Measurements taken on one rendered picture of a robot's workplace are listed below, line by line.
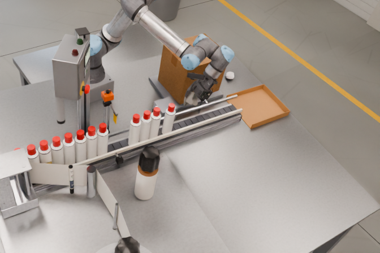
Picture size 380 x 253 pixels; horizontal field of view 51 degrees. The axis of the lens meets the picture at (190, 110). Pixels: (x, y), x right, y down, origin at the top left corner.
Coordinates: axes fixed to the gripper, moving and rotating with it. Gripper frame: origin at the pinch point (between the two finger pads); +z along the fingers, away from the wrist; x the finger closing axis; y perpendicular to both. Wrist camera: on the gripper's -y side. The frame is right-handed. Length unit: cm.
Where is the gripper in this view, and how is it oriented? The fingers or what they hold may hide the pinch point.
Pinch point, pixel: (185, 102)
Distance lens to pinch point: 200.2
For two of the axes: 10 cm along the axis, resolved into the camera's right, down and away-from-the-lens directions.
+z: -5.7, 7.4, 3.6
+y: 5.1, 6.6, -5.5
